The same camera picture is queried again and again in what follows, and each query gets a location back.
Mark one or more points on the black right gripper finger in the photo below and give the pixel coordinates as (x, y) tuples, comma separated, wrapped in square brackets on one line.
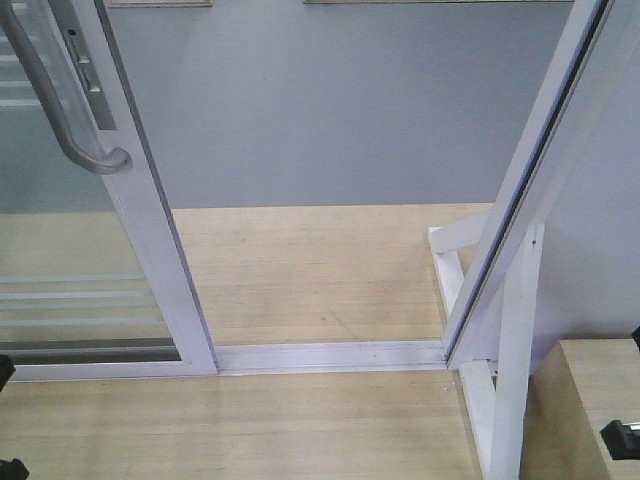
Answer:
[(636, 337), (622, 440)]

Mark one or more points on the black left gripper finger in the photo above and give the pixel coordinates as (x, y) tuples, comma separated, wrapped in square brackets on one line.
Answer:
[(7, 370)]

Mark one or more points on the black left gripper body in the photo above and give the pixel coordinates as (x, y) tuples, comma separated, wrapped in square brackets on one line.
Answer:
[(13, 469)]

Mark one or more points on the white sliding glass door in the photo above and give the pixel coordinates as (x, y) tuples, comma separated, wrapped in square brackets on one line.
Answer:
[(94, 281)]

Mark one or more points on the grey door handle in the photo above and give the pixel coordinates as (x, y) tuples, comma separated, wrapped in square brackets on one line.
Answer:
[(107, 163)]

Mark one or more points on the aluminium floor door track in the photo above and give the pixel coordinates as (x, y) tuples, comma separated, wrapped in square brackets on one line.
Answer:
[(340, 357)]

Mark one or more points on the silver door lock plate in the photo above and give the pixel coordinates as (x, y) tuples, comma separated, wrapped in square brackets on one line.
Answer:
[(88, 77)]

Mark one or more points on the light wooden box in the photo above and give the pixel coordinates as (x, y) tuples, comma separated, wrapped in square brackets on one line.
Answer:
[(579, 388)]

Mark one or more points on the white diagonal support brace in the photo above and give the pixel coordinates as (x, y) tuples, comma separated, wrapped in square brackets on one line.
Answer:
[(496, 405)]

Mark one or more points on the white rear support brace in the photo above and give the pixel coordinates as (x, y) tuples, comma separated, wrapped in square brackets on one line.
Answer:
[(444, 243)]

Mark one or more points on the light wooden platform board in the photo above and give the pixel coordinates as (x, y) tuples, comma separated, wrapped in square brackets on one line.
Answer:
[(274, 275)]

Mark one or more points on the white door frame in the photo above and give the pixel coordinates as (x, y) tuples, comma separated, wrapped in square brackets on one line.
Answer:
[(575, 173)]

